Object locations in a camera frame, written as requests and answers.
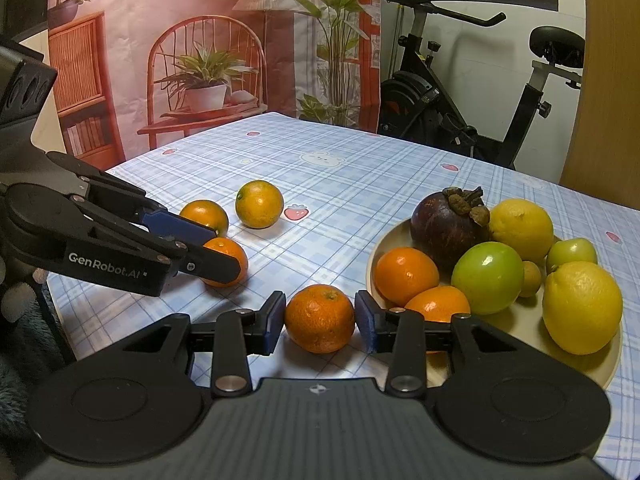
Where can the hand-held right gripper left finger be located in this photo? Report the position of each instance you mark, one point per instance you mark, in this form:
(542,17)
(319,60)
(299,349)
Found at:
(275,320)

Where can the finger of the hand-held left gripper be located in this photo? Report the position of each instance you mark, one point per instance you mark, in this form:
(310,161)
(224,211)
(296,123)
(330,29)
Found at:
(175,225)
(215,267)

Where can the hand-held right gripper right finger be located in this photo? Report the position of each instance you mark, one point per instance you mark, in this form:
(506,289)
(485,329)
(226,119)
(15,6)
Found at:
(365,320)

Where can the dark purple mangosteen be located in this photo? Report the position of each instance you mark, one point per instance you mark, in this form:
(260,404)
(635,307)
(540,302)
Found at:
(442,230)

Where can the large green fruit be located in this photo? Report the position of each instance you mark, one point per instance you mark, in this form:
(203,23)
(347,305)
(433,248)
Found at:
(487,277)

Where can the beige plate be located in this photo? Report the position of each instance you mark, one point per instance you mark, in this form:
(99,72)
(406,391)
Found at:
(525,330)

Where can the small round yellowish fruit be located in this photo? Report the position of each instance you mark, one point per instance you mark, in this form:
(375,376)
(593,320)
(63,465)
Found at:
(531,280)

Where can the yellow lemon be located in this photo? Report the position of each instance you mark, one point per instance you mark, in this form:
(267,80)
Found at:
(582,307)
(522,230)

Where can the small green fruit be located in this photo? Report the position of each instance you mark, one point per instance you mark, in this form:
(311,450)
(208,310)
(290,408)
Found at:
(572,254)

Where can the person's left hand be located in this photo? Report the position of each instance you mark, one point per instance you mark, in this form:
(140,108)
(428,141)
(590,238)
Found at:
(20,302)

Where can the orange with green tinge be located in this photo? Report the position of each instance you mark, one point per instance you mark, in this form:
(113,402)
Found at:
(202,215)

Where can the yellow-green orange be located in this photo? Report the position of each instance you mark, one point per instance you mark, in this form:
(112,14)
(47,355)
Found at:
(259,204)

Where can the grey-blue fluffy cloth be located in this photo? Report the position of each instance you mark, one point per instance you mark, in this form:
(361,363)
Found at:
(25,360)

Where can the blue plaid tablecloth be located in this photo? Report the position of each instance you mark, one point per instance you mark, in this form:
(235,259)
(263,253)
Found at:
(350,185)

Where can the white panel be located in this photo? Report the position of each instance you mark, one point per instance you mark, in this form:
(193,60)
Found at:
(47,125)

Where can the printed backdrop cloth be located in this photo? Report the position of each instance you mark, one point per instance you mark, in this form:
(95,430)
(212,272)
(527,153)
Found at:
(150,10)

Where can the black exercise bike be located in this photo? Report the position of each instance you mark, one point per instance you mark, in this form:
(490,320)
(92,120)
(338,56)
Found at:
(415,95)

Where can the wooden panel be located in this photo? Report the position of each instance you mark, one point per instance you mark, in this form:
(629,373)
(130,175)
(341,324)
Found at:
(610,110)

